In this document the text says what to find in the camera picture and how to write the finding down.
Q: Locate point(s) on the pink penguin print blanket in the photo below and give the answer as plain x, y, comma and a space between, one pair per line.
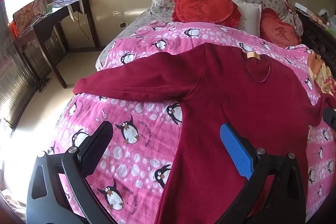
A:
136, 108

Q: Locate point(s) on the white box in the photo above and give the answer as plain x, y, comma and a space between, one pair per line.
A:
303, 7

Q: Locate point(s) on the red heart cushion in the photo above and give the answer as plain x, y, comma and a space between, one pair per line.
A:
204, 6
278, 29

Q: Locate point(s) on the dark slatted cabinet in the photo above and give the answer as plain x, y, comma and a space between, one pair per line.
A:
18, 77

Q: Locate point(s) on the wall socket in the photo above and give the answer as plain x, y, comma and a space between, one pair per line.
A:
124, 24

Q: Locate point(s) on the dark wooden desk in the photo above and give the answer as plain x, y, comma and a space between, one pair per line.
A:
47, 22

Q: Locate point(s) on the pair of slippers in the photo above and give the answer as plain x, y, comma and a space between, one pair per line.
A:
43, 85

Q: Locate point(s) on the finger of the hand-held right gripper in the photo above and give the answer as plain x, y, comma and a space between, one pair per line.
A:
330, 117

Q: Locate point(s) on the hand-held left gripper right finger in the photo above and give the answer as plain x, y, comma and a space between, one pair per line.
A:
236, 150

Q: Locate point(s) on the floral bed sheet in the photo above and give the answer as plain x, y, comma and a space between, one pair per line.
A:
141, 22

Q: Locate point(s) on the orange floral cloth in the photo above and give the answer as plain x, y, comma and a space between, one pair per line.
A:
321, 74

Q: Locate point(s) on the white pillow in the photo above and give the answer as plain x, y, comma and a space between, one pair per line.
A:
249, 16

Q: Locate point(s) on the dark red sweater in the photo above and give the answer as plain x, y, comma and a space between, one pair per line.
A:
223, 98

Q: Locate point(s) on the printed cardboard box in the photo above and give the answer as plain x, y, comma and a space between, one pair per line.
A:
27, 14

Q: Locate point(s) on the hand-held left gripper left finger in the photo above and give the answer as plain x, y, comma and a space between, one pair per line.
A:
98, 146

